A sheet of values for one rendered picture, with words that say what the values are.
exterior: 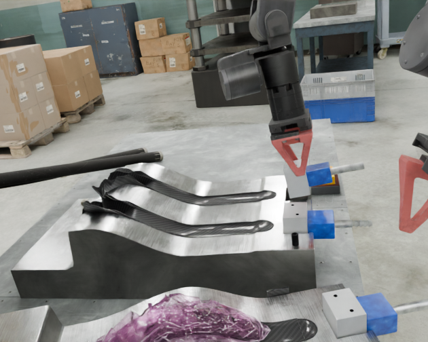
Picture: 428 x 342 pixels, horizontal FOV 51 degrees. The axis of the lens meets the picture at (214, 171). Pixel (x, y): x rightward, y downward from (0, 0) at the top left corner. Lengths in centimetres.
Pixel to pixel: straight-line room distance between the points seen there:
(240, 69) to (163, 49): 677
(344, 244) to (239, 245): 22
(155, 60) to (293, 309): 707
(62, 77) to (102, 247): 457
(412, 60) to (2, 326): 53
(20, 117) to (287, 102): 387
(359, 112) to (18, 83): 301
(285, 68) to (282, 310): 37
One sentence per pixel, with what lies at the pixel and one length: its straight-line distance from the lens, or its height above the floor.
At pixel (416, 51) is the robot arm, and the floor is 118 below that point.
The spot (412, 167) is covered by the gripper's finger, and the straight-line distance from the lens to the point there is 49.
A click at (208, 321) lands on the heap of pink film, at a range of 53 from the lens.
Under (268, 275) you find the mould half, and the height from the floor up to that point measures 84.
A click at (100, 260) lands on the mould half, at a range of 75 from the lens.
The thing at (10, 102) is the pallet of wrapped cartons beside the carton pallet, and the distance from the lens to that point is 447.
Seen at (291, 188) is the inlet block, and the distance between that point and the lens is 78.
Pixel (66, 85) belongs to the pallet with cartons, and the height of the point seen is 43.
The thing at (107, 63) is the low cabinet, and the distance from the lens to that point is 786.
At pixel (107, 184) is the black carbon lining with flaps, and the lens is 83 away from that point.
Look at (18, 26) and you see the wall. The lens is 944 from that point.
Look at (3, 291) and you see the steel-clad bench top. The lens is 91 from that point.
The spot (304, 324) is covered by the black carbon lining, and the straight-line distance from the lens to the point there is 60.
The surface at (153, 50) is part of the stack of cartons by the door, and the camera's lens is 757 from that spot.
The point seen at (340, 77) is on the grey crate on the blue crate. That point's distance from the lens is 428.
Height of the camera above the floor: 126
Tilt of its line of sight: 23 degrees down
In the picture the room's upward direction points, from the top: 8 degrees counter-clockwise
